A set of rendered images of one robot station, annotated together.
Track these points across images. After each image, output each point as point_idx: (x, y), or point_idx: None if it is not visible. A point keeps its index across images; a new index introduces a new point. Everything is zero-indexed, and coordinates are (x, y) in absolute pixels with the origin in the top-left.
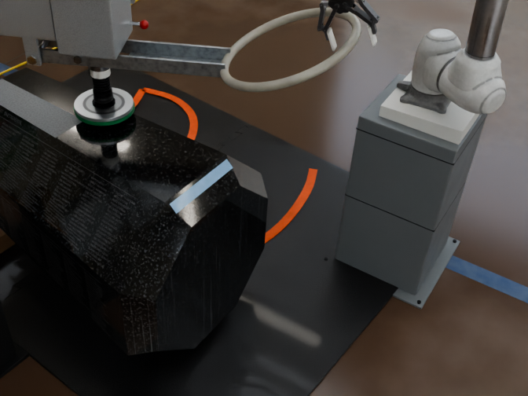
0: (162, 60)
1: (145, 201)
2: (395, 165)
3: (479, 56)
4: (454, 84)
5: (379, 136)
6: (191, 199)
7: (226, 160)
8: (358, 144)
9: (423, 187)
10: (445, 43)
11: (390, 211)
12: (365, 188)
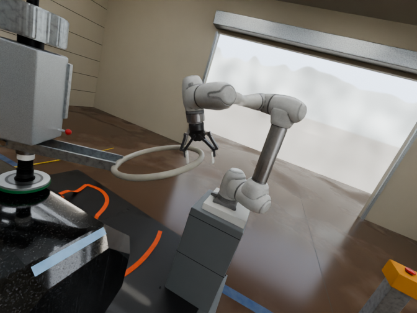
0: (71, 153)
1: (8, 263)
2: (207, 236)
3: (260, 181)
4: (246, 195)
5: (201, 219)
6: (58, 261)
7: (102, 228)
8: (188, 223)
9: (221, 251)
10: (239, 174)
11: (201, 263)
12: (188, 248)
